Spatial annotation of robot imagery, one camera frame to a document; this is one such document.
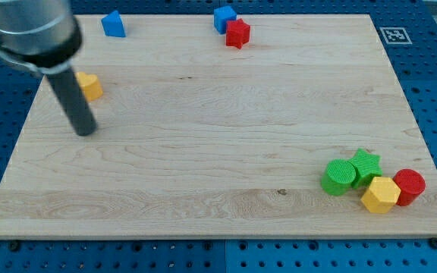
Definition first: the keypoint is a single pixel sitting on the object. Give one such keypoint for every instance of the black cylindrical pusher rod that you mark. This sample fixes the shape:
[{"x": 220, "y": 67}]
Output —
[{"x": 73, "y": 102}]

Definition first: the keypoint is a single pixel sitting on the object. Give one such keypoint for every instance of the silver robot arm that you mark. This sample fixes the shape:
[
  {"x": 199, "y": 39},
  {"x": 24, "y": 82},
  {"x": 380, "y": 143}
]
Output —
[{"x": 41, "y": 37}]

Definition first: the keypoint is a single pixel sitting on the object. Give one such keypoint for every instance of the yellow heart block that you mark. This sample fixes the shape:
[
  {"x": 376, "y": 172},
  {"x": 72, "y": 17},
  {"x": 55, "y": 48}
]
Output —
[{"x": 90, "y": 85}]

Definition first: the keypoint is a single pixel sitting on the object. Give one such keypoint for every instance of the red star block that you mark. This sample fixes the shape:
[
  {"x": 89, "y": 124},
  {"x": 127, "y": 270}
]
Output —
[{"x": 237, "y": 33}]

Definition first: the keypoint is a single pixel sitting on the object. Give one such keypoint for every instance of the green star block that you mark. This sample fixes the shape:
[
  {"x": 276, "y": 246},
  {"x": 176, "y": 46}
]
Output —
[{"x": 367, "y": 166}]

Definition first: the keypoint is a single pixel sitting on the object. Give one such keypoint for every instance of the blue triangle block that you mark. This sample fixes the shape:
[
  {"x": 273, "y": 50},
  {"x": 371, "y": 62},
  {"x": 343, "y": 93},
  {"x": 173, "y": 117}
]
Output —
[{"x": 112, "y": 25}]

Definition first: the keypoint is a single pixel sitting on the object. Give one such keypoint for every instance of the blue cube block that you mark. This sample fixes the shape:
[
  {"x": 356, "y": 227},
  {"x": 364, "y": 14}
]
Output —
[{"x": 221, "y": 16}]

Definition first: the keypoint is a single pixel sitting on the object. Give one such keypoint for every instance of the wooden board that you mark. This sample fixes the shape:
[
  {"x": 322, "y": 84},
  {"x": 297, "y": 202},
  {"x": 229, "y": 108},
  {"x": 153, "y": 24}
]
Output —
[{"x": 197, "y": 140}]

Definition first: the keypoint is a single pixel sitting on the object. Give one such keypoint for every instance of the green cylinder block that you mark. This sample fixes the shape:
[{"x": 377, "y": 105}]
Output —
[{"x": 338, "y": 176}]

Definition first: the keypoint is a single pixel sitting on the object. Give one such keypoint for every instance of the yellow hexagon block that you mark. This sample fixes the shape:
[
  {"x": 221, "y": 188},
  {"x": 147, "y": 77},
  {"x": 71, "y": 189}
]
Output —
[{"x": 381, "y": 195}]

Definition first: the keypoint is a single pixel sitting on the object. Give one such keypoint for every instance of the white fiducial marker tag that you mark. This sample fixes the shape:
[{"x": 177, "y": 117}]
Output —
[{"x": 395, "y": 36}]

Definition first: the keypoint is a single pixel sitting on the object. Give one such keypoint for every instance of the red cylinder block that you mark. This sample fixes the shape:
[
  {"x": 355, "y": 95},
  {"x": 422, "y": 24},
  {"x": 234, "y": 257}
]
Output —
[{"x": 411, "y": 184}]

